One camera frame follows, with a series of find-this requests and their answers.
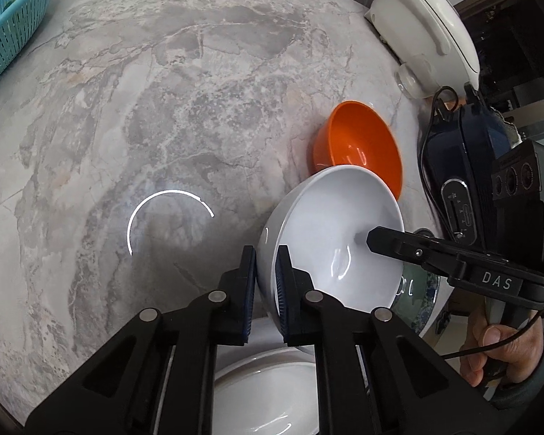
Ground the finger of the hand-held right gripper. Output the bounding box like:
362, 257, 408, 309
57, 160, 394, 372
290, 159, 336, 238
366, 225, 464, 278

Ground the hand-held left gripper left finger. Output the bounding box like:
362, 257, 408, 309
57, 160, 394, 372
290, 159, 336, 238
25, 245, 258, 435

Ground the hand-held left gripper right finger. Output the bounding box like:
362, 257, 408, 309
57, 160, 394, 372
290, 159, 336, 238
274, 245, 518, 435

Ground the white deep bowl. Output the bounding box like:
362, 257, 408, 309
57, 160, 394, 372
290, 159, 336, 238
256, 165, 405, 343

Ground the white shallow plate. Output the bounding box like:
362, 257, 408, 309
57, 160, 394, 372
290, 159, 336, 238
213, 349, 320, 435

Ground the orange plastic bowl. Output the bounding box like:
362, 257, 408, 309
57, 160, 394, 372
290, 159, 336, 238
309, 100, 403, 200

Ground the person's right hand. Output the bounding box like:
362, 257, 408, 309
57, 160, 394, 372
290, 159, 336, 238
459, 312, 544, 388

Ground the dark blue appliance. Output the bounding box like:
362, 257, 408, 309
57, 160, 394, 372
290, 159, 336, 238
421, 100, 518, 245

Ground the white rice cooker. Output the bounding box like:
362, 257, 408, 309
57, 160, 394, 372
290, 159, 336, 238
365, 0, 481, 99

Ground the blue plastic colander basket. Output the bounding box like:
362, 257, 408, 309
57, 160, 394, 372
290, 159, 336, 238
0, 0, 64, 94

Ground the black appliance cable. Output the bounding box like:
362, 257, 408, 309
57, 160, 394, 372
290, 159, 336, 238
418, 85, 464, 218

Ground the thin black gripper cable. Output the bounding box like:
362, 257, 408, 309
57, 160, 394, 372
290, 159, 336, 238
446, 310, 544, 360

